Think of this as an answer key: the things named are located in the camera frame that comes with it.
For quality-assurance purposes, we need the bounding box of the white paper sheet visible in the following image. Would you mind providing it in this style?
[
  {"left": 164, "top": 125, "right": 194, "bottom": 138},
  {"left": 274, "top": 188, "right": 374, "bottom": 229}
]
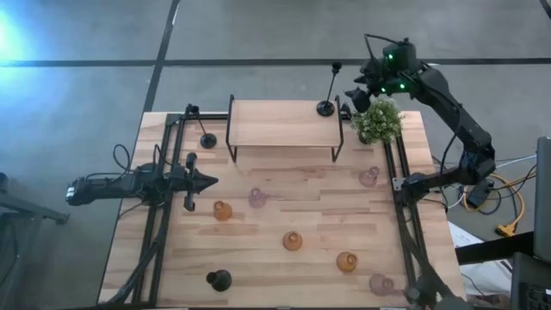
[{"left": 447, "top": 221, "right": 513, "bottom": 298}]

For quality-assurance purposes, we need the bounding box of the black metal stand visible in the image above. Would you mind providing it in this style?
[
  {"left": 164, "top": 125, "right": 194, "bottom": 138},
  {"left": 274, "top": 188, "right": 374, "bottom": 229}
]
[{"left": 0, "top": 171, "right": 71, "bottom": 310}]

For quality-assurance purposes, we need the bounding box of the pink glass candle holder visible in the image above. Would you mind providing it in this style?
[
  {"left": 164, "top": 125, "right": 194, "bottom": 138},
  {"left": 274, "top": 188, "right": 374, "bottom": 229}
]
[
  {"left": 368, "top": 273, "right": 396, "bottom": 297},
  {"left": 248, "top": 188, "right": 268, "bottom": 209},
  {"left": 359, "top": 166, "right": 381, "bottom": 189}
]

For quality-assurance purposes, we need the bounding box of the black desk edge bar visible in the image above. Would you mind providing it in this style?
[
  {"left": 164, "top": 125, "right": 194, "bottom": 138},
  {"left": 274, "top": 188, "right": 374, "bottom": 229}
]
[{"left": 455, "top": 231, "right": 536, "bottom": 265}]

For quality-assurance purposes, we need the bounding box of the grey cabinet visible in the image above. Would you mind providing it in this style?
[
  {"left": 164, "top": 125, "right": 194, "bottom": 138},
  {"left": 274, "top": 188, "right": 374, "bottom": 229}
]
[{"left": 533, "top": 136, "right": 551, "bottom": 264}]

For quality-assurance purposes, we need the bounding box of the short black metal candlestick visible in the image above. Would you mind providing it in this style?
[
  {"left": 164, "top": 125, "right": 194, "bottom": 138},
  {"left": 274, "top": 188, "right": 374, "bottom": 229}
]
[{"left": 205, "top": 269, "right": 233, "bottom": 293}]

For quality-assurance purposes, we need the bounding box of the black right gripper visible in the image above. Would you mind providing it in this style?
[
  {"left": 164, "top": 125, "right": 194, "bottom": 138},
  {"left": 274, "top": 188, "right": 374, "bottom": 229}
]
[{"left": 344, "top": 59, "right": 408, "bottom": 114}]

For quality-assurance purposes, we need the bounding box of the tall black metal candlestick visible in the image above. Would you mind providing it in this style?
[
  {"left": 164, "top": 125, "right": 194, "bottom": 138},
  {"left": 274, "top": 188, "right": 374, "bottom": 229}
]
[
  {"left": 189, "top": 104, "right": 218, "bottom": 150},
  {"left": 316, "top": 61, "right": 344, "bottom": 118}
]

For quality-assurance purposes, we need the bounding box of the black power adapter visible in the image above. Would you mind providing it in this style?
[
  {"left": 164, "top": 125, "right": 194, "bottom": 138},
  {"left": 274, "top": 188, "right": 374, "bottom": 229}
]
[{"left": 467, "top": 178, "right": 496, "bottom": 210}]

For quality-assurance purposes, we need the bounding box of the black aluminium rig frame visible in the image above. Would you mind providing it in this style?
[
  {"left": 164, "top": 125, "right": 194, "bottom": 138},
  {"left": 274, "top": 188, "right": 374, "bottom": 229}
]
[{"left": 105, "top": 102, "right": 470, "bottom": 310}]

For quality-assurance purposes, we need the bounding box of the artificial green plant black pot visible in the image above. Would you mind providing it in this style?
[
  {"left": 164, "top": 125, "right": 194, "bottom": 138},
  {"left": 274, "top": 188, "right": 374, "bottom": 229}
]
[{"left": 350, "top": 95, "right": 405, "bottom": 146}]

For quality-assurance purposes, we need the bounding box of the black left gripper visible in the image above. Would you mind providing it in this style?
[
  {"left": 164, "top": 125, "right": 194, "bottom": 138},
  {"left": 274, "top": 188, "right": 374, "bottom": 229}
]
[{"left": 170, "top": 152, "right": 220, "bottom": 212}]

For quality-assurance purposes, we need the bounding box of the yellow extension cord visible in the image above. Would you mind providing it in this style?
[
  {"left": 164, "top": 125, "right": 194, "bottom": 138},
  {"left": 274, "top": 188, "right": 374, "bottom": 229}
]
[{"left": 462, "top": 171, "right": 527, "bottom": 239}]

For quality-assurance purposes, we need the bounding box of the amber glass candle holder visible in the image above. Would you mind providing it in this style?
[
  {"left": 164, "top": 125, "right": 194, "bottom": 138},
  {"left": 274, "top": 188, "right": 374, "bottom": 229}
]
[
  {"left": 282, "top": 231, "right": 304, "bottom": 252},
  {"left": 336, "top": 251, "right": 359, "bottom": 274},
  {"left": 213, "top": 200, "right": 233, "bottom": 222}
]

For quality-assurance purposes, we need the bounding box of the black equipment box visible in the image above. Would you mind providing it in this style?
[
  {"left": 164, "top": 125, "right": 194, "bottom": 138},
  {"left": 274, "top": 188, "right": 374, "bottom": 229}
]
[{"left": 511, "top": 251, "right": 551, "bottom": 310}]

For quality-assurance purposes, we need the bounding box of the wooden shelf riser black frame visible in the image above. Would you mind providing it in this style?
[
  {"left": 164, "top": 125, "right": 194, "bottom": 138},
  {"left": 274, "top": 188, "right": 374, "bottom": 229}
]
[{"left": 226, "top": 94, "right": 345, "bottom": 164}]

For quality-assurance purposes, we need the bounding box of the white cable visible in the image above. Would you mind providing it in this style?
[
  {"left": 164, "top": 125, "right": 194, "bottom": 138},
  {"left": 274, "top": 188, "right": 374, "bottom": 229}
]
[{"left": 494, "top": 153, "right": 538, "bottom": 170}]

